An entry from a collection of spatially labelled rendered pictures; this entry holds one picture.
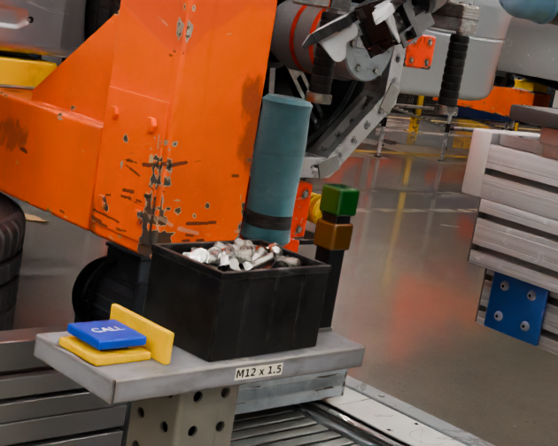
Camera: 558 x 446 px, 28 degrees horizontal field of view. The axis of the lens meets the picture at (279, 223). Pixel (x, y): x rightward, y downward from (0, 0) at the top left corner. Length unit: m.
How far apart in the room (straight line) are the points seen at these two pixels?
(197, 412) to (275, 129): 0.65
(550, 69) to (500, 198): 3.13
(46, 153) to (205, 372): 0.55
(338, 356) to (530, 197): 0.33
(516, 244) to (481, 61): 1.41
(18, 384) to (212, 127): 0.44
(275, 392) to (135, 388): 1.02
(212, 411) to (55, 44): 0.82
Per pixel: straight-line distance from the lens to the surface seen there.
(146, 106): 1.55
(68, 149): 1.71
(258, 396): 2.26
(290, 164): 1.92
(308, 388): 2.36
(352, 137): 2.21
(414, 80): 2.66
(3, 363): 1.56
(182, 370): 1.34
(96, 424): 1.69
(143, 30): 1.58
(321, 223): 1.56
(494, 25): 2.88
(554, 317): 1.52
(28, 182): 1.81
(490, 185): 1.52
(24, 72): 1.99
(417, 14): 1.75
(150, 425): 1.46
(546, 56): 4.62
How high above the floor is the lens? 0.89
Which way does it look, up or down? 11 degrees down
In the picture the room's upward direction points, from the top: 10 degrees clockwise
